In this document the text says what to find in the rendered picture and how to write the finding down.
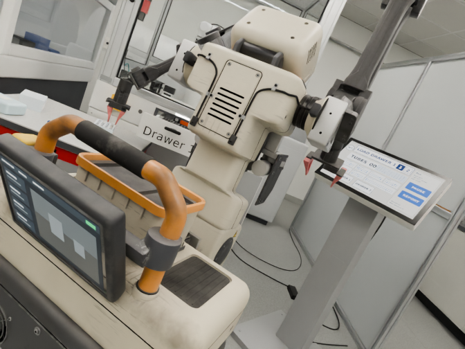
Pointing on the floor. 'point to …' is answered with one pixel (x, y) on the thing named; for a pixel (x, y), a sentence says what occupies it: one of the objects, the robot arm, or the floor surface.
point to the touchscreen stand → (315, 286)
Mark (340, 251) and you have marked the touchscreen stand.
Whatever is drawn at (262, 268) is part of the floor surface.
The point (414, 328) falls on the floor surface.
